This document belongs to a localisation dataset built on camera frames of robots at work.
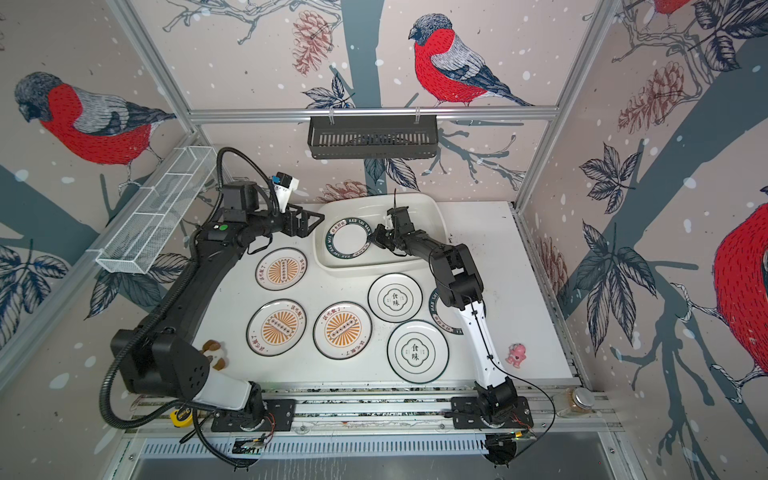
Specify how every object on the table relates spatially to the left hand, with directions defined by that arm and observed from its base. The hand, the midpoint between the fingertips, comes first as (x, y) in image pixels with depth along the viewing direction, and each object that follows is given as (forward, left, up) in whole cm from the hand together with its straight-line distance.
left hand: (309, 210), depth 77 cm
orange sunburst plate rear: (+3, +18, -33) cm, 37 cm away
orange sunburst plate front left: (-19, +14, -32) cm, 39 cm away
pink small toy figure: (-28, -56, -29) cm, 69 cm away
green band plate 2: (-17, -36, -31) cm, 50 cm away
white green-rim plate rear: (-9, -23, -31) cm, 40 cm away
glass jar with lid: (-41, -64, -22) cm, 79 cm away
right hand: (+13, -13, -29) cm, 34 cm away
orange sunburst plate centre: (-20, -7, -31) cm, 38 cm away
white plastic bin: (+23, -36, -26) cm, 50 cm away
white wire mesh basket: (+8, +41, -2) cm, 42 cm away
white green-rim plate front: (-26, -29, -31) cm, 50 cm away
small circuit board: (-48, +14, -34) cm, 60 cm away
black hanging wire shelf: (+42, -3, -4) cm, 42 cm away
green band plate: (+16, -5, -31) cm, 35 cm away
